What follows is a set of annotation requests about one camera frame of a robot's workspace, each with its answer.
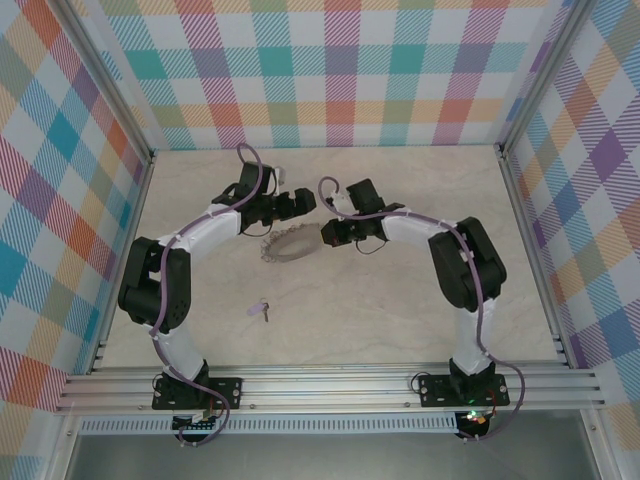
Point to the large metal keyring with rings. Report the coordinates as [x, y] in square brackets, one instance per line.
[300, 256]

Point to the key with purple tag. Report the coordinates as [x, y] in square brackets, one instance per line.
[256, 308]

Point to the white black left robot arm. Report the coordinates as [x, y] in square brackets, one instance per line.
[175, 350]

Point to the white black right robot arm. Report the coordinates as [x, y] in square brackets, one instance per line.
[467, 345]

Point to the right controller board with lights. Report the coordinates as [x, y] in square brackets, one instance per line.
[475, 420]

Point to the grey metal shelf panel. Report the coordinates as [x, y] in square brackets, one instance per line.
[325, 457]

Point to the left controller board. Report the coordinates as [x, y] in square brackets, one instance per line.
[197, 427]

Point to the aluminium side rail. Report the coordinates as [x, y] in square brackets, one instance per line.
[132, 225]
[531, 250]

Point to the aluminium mounting rail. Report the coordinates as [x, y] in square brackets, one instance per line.
[325, 387]

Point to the aluminium frame post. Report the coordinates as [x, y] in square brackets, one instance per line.
[545, 75]
[110, 85]

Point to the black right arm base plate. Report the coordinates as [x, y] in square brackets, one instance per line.
[435, 390]

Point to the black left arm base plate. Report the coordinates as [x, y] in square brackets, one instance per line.
[230, 392]

